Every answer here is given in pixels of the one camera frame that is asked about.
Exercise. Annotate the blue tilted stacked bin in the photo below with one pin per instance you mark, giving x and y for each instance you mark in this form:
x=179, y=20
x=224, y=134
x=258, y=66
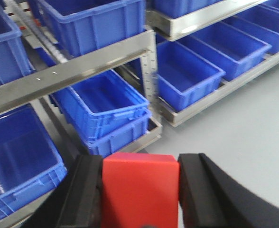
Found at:
x=100, y=104

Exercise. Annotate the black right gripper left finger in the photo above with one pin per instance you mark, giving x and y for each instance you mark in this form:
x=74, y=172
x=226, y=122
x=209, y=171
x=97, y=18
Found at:
x=76, y=201

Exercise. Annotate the blue bin lower left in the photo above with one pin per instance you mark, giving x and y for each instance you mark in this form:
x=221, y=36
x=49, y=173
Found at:
x=30, y=164

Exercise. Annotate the blue bin top shelf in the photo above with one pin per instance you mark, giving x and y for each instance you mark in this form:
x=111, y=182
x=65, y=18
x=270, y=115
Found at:
x=83, y=26

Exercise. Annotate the red cube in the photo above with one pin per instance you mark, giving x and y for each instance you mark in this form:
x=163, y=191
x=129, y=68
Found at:
x=140, y=189

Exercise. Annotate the steel storage rack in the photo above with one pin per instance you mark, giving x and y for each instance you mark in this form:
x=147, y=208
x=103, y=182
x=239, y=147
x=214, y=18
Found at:
x=34, y=88

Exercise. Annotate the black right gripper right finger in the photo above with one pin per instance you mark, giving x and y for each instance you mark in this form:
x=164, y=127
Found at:
x=210, y=198

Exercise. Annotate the blue bin right rack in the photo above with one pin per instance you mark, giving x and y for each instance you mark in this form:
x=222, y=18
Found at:
x=184, y=77

